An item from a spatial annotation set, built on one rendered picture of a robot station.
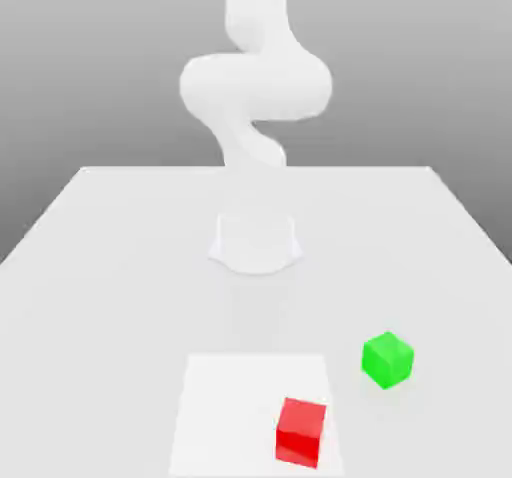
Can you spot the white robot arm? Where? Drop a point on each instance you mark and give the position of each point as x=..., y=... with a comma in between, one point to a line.
x=256, y=86

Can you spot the small green cube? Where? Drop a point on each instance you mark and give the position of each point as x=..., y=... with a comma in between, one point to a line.
x=387, y=360

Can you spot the small red cube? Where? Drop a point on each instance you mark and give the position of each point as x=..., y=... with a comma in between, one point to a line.
x=300, y=432

